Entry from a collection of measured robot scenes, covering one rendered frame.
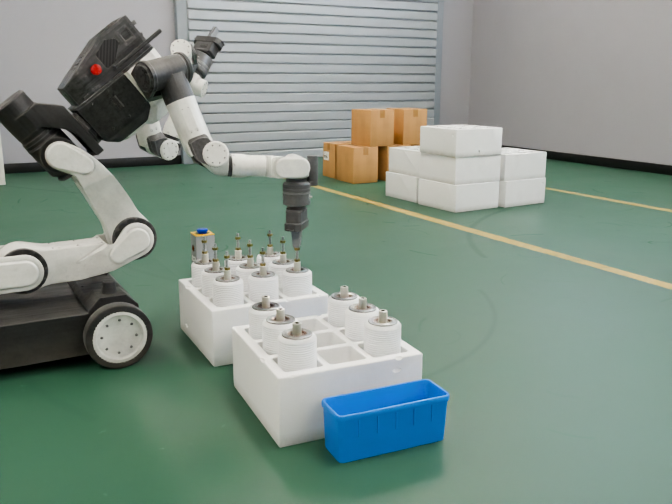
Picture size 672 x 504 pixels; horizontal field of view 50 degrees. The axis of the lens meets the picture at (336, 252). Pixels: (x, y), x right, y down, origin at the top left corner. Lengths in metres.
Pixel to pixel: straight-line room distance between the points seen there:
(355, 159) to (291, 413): 4.38
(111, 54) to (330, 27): 5.84
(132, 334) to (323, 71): 6.01
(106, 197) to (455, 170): 2.84
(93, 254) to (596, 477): 1.59
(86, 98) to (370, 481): 1.39
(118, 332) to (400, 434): 0.95
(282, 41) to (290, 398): 6.30
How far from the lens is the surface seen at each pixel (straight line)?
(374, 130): 6.04
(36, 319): 2.28
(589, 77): 7.90
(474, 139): 4.81
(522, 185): 5.13
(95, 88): 2.32
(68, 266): 2.42
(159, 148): 2.70
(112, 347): 2.28
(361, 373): 1.78
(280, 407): 1.73
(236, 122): 7.58
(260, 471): 1.69
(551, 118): 8.24
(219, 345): 2.22
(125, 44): 2.35
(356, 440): 1.70
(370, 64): 8.30
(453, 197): 4.77
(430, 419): 1.78
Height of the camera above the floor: 0.86
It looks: 14 degrees down
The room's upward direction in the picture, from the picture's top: straight up
